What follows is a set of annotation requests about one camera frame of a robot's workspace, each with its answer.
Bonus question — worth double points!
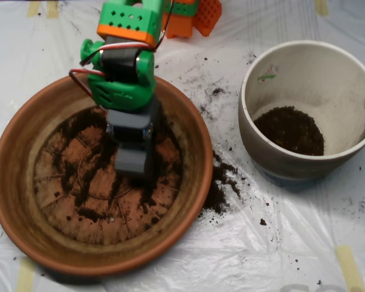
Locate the white ceramic pot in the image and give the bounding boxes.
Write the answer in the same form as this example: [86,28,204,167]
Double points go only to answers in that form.
[237,40,365,182]

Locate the dark soil pile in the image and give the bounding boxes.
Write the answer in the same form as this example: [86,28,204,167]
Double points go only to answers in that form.
[53,106,183,223]

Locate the orange honeycomb robot base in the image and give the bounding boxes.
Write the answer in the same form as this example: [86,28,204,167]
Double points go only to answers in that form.
[194,0,223,37]

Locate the spilled soil heap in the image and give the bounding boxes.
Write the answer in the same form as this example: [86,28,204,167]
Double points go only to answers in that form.
[200,148,243,216]

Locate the clear plastic cover sheet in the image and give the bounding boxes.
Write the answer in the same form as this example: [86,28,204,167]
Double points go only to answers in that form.
[0,0,365,292]

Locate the dark forearm servo cable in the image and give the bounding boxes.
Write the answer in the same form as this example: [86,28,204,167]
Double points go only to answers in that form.
[153,0,175,51]

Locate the terracotta plant saucer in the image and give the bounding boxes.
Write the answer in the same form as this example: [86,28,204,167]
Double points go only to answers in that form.
[0,72,214,277]

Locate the beige masking tape strip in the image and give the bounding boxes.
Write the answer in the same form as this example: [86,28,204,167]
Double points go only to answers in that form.
[315,0,329,16]
[26,0,43,18]
[46,0,61,19]
[335,245,365,292]
[16,257,36,292]

